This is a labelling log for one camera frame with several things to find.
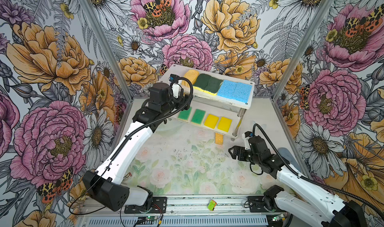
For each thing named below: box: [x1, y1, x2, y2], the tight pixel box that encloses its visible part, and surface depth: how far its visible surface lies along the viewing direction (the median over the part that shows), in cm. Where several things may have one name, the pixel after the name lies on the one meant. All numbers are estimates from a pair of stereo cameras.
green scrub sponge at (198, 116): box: [191, 109, 206, 125], surface depth 103 cm
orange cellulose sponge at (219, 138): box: [214, 132, 224, 145], surface depth 98 cm
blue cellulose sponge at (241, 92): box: [231, 82, 253, 103], surface depth 76 cm
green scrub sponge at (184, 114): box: [177, 107, 193, 120], surface depth 103 cm
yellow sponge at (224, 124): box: [217, 117, 233, 133], surface depth 99 cm
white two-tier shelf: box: [163, 64, 255, 139], surface depth 83 cm
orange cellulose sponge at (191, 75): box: [183, 69, 199, 85], surface depth 83 cm
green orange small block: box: [207, 199, 218, 211], surface depth 74 cm
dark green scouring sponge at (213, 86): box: [203, 77, 224, 96], surface depth 79 cm
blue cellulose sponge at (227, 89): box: [217, 80, 238, 100], surface depth 78 cm
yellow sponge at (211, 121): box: [204, 114, 219, 129], surface depth 101 cm
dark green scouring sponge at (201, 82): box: [192, 73, 211, 92], surface depth 81 cm
